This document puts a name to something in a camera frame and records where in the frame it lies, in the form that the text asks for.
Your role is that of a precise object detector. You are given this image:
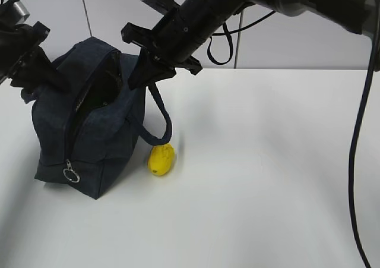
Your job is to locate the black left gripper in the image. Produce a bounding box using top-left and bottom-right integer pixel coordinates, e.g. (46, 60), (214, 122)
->
(1, 21), (70, 92)

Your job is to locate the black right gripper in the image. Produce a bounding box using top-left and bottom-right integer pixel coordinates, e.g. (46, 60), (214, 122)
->
(121, 23), (202, 90)

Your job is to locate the dark navy lunch bag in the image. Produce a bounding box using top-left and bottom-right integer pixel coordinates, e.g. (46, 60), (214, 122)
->
(21, 37), (172, 199)

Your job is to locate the yellow lemon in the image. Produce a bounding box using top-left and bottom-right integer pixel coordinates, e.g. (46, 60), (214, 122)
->
(147, 143), (175, 176)

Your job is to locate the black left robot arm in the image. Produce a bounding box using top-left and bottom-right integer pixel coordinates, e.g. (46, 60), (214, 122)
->
(1, 0), (70, 93)

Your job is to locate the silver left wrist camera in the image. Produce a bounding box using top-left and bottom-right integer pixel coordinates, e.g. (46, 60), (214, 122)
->
(1, 0), (30, 27)

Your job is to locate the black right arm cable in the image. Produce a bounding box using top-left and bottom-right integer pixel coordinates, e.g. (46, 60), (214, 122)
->
(347, 36), (380, 268)

